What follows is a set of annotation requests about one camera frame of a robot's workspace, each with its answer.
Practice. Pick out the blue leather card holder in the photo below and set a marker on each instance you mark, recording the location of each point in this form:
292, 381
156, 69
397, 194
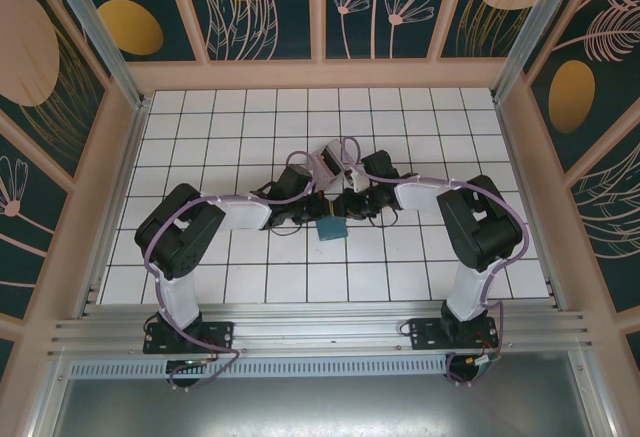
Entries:
332, 231

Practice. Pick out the clear acrylic card box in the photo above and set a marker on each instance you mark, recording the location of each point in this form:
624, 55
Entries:
327, 149

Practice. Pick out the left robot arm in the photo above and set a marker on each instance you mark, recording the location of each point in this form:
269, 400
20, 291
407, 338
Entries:
180, 232

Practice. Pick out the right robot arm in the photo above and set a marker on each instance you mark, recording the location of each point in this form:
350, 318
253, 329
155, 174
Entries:
480, 227

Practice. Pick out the white red-edged card stack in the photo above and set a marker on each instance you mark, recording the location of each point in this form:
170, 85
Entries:
322, 176

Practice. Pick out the black card stack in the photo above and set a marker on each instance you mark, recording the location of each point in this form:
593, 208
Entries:
331, 161

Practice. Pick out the aluminium extrusion base beam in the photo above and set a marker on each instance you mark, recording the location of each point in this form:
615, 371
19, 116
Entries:
320, 327

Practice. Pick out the grey metal sheet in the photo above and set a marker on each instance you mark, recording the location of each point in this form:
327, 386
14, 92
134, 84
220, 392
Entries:
320, 407

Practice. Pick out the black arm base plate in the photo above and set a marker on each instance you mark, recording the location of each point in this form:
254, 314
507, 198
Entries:
215, 337
425, 334

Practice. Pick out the aluminium corner post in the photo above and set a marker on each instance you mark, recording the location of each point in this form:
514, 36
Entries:
98, 32
547, 17

